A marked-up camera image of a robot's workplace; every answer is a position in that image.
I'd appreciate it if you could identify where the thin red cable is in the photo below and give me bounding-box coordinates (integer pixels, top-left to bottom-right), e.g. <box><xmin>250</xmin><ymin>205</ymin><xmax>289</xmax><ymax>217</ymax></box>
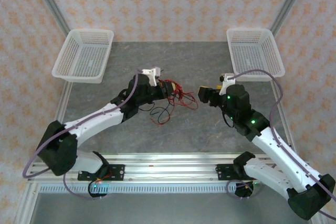
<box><xmin>164</xmin><ymin>78</ymin><xmax>199</xmax><ymax>111</ymax></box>

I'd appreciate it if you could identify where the black arm base electronics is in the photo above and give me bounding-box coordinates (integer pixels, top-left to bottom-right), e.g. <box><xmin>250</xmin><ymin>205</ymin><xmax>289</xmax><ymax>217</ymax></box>
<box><xmin>88</xmin><ymin>179</ymin><xmax>109</xmax><ymax>200</ymax></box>
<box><xmin>234</xmin><ymin>180</ymin><xmax>255</xmax><ymax>199</ymax></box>

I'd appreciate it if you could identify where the white perforated plastic basket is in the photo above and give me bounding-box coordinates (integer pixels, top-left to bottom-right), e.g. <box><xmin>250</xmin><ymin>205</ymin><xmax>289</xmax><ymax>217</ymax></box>
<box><xmin>226</xmin><ymin>27</ymin><xmax>286</xmax><ymax>82</ymax></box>
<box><xmin>51</xmin><ymin>28</ymin><xmax>114</xmax><ymax>84</ymax></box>

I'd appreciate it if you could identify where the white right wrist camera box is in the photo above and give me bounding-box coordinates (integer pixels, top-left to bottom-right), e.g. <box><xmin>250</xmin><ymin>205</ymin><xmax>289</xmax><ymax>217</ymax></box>
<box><xmin>219</xmin><ymin>72</ymin><xmax>236</xmax><ymax>95</ymax></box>

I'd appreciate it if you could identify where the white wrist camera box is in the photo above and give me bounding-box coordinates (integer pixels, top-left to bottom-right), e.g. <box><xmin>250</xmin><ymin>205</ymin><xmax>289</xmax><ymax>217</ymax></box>
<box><xmin>141</xmin><ymin>66</ymin><xmax>161</xmax><ymax>87</ymax></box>
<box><xmin>219</xmin><ymin>72</ymin><xmax>236</xmax><ymax>95</ymax></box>

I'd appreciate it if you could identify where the black left arm wrist cable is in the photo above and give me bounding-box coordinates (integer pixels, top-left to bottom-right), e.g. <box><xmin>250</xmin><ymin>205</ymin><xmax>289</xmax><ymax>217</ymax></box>
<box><xmin>139</xmin><ymin>100</ymin><xmax>156</xmax><ymax>112</ymax></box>

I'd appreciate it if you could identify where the black arm wrist cable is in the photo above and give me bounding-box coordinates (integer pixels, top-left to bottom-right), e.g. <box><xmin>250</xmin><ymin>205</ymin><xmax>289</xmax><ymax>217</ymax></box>
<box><xmin>222</xmin><ymin>111</ymin><xmax>235</xmax><ymax>128</ymax></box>
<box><xmin>139</xmin><ymin>100</ymin><xmax>156</xmax><ymax>112</ymax></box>

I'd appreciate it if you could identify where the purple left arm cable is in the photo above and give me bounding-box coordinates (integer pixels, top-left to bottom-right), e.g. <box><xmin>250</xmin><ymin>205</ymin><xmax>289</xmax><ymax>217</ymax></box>
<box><xmin>22</xmin><ymin>68</ymin><xmax>144</xmax><ymax>201</ymax></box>

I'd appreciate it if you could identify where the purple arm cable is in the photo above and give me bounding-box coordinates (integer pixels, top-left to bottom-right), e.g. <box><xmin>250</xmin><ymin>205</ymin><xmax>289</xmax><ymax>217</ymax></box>
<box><xmin>22</xmin><ymin>68</ymin><xmax>144</xmax><ymax>201</ymax></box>
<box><xmin>226</xmin><ymin>69</ymin><xmax>336</xmax><ymax>219</ymax></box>

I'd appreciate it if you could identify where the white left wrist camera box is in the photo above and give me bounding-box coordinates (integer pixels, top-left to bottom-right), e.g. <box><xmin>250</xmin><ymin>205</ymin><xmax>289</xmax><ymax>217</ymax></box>
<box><xmin>141</xmin><ymin>66</ymin><xmax>161</xmax><ymax>87</ymax></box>

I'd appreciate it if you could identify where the black right arm wrist cable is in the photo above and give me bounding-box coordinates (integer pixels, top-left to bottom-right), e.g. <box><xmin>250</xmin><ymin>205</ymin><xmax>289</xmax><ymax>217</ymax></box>
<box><xmin>222</xmin><ymin>111</ymin><xmax>235</xmax><ymax>128</ymax></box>

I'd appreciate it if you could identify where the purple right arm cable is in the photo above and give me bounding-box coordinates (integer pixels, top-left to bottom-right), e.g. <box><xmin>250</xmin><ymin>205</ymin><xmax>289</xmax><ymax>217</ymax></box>
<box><xmin>226</xmin><ymin>69</ymin><xmax>336</xmax><ymax>219</ymax></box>

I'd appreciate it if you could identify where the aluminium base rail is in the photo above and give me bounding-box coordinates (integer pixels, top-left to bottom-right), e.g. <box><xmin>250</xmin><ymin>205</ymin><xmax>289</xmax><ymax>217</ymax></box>
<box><xmin>26</xmin><ymin>152</ymin><xmax>313</xmax><ymax>184</ymax></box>

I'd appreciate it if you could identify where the slotted grey cable duct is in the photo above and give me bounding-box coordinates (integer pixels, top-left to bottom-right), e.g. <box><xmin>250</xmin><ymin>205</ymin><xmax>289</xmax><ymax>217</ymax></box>
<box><xmin>39</xmin><ymin>183</ymin><xmax>229</xmax><ymax>195</ymax></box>

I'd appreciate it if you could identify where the aluminium frame profile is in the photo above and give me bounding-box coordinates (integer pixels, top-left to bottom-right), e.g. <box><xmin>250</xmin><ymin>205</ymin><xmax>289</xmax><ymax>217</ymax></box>
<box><xmin>269</xmin><ymin>0</ymin><xmax>313</xmax><ymax>35</ymax></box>
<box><xmin>28</xmin><ymin>0</ymin><xmax>71</xmax><ymax>38</ymax></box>
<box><xmin>14</xmin><ymin>183</ymin><xmax>40</xmax><ymax>224</ymax></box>

